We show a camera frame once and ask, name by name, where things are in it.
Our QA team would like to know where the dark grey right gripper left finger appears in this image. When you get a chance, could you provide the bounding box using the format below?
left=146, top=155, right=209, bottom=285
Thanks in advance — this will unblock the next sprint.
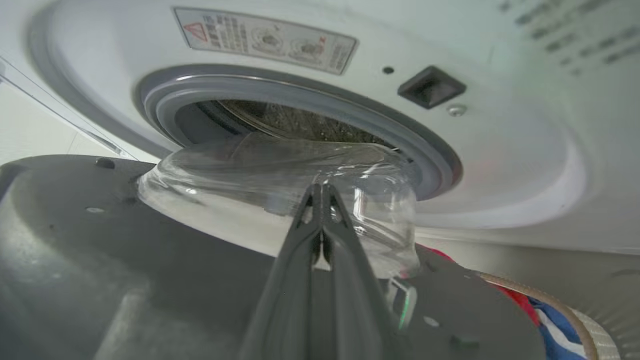
left=239, top=183, right=323, bottom=360

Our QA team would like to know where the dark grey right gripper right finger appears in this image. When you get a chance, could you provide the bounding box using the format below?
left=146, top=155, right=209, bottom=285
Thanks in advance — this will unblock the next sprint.
left=307, top=183, right=401, bottom=360

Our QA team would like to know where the grey washing machine door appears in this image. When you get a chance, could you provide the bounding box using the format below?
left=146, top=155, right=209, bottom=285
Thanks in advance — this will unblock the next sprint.
left=0, top=131, right=547, bottom=360

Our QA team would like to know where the grey rubber door gasket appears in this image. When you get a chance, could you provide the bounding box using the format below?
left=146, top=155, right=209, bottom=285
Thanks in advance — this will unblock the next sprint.
left=136, top=64, right=464, bottom=202

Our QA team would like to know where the white washing machine body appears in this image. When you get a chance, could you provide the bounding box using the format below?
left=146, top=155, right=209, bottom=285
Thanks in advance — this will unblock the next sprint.
left=0, top=0, right=640, bottom=256

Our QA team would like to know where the black door latch socket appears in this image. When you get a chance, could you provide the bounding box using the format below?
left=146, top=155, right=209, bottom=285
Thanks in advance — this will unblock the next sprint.
left=397, top=65, right=467, bottom=110

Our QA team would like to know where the warning label sticker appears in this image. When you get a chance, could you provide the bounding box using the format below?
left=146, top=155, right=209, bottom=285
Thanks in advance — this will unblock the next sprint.
left=173, top=6, right=359, bottom=76

